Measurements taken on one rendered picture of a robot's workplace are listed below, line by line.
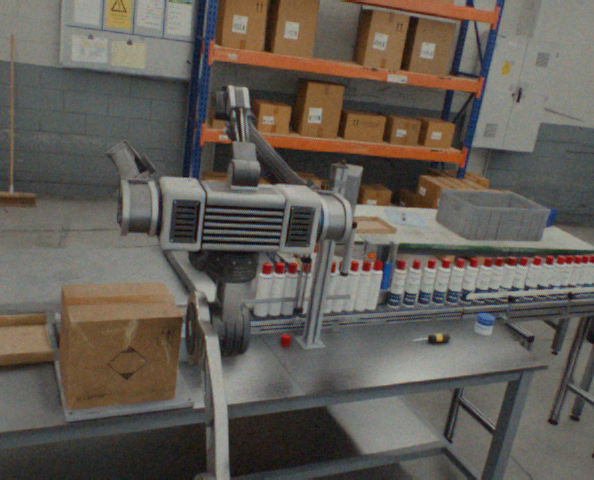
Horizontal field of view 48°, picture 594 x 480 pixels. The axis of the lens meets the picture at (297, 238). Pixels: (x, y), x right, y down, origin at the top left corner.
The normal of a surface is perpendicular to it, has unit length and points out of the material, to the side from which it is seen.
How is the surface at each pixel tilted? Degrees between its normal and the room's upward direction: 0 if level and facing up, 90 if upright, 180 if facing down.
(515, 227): 90
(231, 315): 90
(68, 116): 90
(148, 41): 90
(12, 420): 0
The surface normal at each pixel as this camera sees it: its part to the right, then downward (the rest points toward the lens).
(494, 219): 0.36, 0.34
